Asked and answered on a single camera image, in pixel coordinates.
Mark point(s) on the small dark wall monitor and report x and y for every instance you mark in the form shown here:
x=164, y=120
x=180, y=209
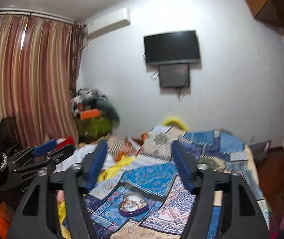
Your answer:
x=174, y=76

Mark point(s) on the black wall television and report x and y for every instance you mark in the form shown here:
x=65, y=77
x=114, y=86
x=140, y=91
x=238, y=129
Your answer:
x=172, y=48

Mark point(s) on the blue patchwork bedspread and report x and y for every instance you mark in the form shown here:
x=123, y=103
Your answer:
x=169, y=202

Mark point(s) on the yellow cloth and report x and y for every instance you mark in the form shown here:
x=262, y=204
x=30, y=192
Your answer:
x=128, y=155

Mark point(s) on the striped red-gold curtain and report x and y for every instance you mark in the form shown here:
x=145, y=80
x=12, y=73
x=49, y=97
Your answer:
x=39, y=67

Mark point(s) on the orange shoe box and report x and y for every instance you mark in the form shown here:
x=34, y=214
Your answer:
x=88, y=114

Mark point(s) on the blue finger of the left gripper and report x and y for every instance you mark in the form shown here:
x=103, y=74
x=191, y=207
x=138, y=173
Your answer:
x=45, y=148

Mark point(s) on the pile of clothes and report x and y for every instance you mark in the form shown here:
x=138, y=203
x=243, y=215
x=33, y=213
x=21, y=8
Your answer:
x=88, y=99

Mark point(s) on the red and white box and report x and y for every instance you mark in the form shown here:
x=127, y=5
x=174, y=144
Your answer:
x=61, y=142

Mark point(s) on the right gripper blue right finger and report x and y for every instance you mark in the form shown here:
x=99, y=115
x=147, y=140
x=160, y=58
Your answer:
x=184, y=171

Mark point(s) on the green patterned storage bin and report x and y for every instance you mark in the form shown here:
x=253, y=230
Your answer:
x=94, y=128

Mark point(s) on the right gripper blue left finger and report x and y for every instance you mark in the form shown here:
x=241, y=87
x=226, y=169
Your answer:
x=94, y=164

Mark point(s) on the white wall air conditioner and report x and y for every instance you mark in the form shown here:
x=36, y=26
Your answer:
x=109, y=22

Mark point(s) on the white cloth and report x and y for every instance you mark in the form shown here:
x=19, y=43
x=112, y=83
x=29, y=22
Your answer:
x=79, y=155

